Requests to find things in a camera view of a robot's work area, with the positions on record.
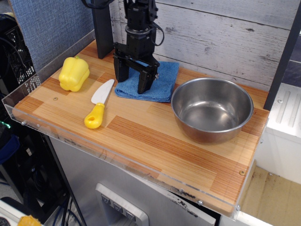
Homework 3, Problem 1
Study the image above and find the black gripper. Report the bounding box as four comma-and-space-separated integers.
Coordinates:
114, 32, 160, 94

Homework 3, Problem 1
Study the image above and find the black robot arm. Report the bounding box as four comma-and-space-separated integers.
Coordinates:
114, 0, 160, 94

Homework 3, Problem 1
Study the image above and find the blue cloth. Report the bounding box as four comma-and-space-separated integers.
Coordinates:
115, 61, 179, 103

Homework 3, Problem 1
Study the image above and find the yellow object at bottom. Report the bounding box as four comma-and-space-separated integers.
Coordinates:
17, 215, 42, 226

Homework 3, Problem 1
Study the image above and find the clear acrylic table guard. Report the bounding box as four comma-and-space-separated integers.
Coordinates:
3, 41, 269, 219

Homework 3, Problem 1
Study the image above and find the grey dispenser button panel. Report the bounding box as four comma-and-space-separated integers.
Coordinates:
95, 183, 149, 226

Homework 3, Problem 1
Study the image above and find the dark grey right post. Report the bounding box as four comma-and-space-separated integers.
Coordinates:
263, 2, 301, 111

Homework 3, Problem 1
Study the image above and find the blue fabric panel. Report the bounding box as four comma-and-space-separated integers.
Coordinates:
9, 0, 95, 71

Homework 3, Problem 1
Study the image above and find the black plastic crate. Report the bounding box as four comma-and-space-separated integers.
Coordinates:
0, 25, 35, 86

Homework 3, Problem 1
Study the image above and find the white ridged appliance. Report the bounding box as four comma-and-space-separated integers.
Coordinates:
254, 83, 301, 184

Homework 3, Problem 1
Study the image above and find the yellow handled toy knife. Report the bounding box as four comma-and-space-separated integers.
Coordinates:
84, 79, 115, 129

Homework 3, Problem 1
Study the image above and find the yellow toy bell pepper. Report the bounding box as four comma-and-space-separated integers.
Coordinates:
59, 56, 90, 92

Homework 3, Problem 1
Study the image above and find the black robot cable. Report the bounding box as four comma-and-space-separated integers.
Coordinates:
81, 0, 165, 47

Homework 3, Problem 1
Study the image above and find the stainless steel cabinet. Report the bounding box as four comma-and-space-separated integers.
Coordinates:
50, 138, 219, 226

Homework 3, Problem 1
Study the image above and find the metal bowl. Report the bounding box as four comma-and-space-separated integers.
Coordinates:
171, 78, 254, 144

